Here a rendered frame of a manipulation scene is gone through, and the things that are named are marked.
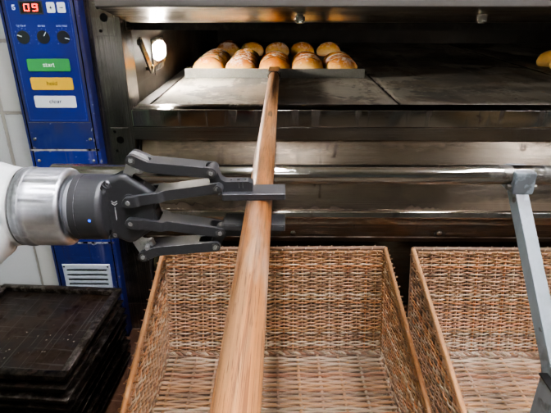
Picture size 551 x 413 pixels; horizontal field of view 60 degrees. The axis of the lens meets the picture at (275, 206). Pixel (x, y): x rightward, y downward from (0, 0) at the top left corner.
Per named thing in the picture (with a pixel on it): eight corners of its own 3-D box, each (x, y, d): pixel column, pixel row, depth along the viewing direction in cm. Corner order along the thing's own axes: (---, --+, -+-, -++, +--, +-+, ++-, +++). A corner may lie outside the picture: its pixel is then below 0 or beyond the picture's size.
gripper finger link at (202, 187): (134, 197, 56) (130, 186, 56) (227, 182, 55) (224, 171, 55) (124, 211, 53) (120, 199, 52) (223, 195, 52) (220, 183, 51)
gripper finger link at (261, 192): (225, 190, 55) (224, 184, 55) (285, 189, 55) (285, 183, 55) (221, 201, 53) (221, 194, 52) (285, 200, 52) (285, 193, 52)
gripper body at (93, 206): (84, 161, 56) (162, 161, 56) (95, 224, 60) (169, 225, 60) (56, 183, 50) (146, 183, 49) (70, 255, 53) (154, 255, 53)
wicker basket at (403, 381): (169, 334, 128) (159, 243, 117) (379, 333, 128) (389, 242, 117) (115, 515, 84) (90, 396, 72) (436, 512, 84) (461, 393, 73)
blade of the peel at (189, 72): (364, 78, 146) (365, 68, 145) (184, 77, 147) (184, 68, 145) (349, 61, 179) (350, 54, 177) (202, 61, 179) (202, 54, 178)
